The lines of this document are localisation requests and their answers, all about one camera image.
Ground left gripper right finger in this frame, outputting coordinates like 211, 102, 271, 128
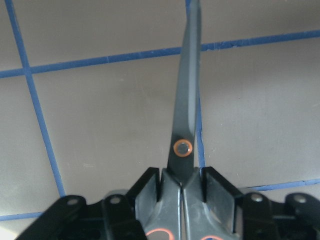
201, 167, 320, 240

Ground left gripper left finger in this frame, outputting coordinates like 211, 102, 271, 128
17, 167, 160, 240

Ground red grey handled scissors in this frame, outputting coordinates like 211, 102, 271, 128
143, 0, 238, 240

